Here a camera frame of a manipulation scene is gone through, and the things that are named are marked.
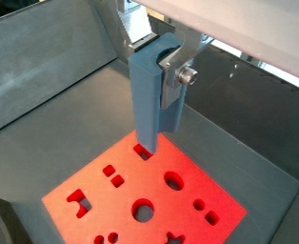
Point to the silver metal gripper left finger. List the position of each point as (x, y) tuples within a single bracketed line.
[(137, 34)]

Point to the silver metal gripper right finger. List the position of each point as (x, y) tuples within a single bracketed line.
[(176, 63)]

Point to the red shape sorter board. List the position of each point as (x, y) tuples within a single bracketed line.
[(128, 200)]

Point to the black curved holder stand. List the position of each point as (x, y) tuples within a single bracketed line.
[(11, 231)]

